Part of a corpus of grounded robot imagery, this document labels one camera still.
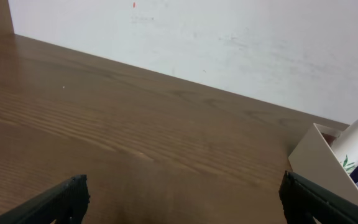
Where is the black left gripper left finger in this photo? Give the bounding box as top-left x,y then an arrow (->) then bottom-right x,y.
0,175 -> 90,224

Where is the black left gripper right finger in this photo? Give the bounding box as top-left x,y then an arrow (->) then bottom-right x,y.
279,171 -> 358,224

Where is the white box pink interior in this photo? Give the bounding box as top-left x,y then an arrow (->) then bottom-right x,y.
288,123 -> 358,205

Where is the white cream shampoo tube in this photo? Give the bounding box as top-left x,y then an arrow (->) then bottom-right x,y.
331,120 -> 358,174

